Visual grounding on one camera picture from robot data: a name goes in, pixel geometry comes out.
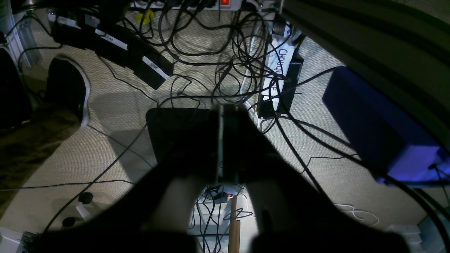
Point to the black white labelled box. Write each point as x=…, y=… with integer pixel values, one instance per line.
x=284, y=65

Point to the black white shoe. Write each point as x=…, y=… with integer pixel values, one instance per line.
x=68, y=85

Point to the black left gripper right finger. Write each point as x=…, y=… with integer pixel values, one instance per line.
x=292, y=216

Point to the blue box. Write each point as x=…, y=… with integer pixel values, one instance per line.
x=383, y=134

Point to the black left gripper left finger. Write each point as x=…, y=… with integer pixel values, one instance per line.
x=153, y=215

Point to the wooden stick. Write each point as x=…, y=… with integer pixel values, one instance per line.
x=234, y=229

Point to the black flat floor device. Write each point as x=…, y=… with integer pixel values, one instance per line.
x=187, y=134

